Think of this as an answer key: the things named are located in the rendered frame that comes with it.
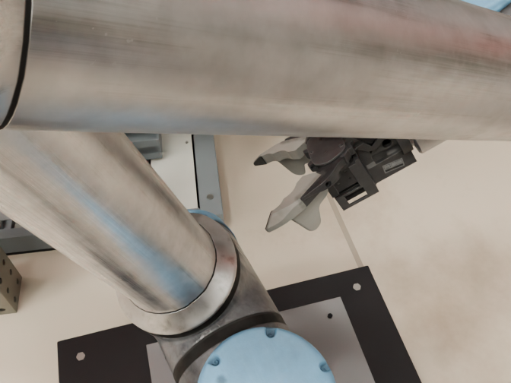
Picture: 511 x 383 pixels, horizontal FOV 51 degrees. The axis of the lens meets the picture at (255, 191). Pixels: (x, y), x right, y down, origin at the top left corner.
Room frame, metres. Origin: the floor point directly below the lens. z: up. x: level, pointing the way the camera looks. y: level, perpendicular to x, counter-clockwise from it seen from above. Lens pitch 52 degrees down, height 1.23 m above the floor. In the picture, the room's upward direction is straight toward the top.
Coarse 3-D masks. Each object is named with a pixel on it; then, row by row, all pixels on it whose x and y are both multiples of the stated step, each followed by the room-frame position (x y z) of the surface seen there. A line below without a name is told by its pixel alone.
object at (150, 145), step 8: (128, 136) 1.03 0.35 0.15; (136, 136) 1.03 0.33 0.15; (144, 136) 1.03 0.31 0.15; (152, 136) 1.03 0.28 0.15; (160, 136) 1.06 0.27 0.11; (136, 144) 0.99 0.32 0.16; (144, 144) 1.00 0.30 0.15; (152, 144) 1.00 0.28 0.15; (160, 144) 1.02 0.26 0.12; (144, 152) 0.99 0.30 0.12; (152, 152) 1.00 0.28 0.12; (160, 152) 1.00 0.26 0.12
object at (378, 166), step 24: (312, 144) 0.47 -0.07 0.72; (336, 144) 0.45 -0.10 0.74; (360, 144) 0.45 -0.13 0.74; (384, 144) 0.46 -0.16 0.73; (408, 144) 0.44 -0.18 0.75; (312, 168) 0.44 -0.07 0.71; (360, 168) 0.43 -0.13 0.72; (384, 168) 0.44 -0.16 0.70; (336, 192) 0.42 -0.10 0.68; (360, 192) 0.43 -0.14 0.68
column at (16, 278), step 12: (0, 252) 0.66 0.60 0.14; (0, 264) 0.64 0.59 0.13; (12, 264) 0.67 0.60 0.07; (0, 276) 0.61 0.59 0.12; (12, 276) 0.65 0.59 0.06; (0, 288) 0.58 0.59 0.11; (12, 288) 0.62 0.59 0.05; (0, 300) 0.57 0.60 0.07; (12, 300) 0.59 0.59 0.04; (0, 312) 0.57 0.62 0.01; (12, 312) 0.58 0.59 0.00
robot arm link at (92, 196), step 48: (0, 144) 0.22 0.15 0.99; (48, 144) 0.23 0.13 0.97; (96, 144) 0.26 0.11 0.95; (0, 192) 0.22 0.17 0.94; (48, 192) 0.22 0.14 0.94; (96, 192) 0.24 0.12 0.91; (144, 192) 0.27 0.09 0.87; (48, 240) 0.23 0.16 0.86; (96, 240) 0.23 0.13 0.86; (144, 240) 0.25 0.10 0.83; (192, 240) 0.29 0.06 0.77; (144, 288) 0.25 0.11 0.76; (192, 288) 0.27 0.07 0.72; (240, 288) 0.29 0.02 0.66; (192, 336) 0.24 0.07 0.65
